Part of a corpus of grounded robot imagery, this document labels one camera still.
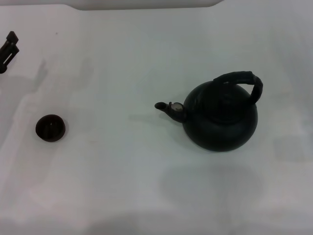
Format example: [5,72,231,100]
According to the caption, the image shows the small dark teacup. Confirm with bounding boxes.
[35,114,67,142]

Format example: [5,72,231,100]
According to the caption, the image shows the black round teapot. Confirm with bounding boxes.
[154,70,264,152]

